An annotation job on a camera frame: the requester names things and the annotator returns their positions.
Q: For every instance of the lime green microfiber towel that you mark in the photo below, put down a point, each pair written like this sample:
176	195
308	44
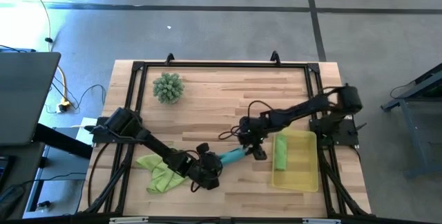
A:
162	179

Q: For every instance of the yellow power plug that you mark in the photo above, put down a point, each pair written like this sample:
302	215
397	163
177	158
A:
64	105

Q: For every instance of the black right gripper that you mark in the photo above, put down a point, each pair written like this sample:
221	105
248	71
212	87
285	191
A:
250	132

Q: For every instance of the black desk beam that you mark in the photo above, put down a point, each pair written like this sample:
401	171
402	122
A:
62	141

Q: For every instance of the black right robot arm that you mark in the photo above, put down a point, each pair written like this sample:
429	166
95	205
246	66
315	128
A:
300	108

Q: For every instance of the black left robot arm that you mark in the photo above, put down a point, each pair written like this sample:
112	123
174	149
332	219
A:
155	146

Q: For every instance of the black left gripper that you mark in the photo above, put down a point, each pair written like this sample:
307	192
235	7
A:
209	165

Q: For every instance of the black aluminium table frame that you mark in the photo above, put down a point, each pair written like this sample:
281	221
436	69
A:
224	64

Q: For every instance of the black computer mouse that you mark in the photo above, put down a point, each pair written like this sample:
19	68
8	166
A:
9	198

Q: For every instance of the potted green succulent plant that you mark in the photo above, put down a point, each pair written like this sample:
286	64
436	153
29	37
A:
168	87

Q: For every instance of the yellow translucent plastic basket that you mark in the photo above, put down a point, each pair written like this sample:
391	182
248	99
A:
304	168

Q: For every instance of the grey metal table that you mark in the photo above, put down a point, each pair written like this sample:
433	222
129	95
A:
397	102

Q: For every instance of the silver table bracket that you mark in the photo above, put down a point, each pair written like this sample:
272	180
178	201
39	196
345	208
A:
321	221
128	220

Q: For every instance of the teal microfiber towel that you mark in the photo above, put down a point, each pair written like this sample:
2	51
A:
233	155

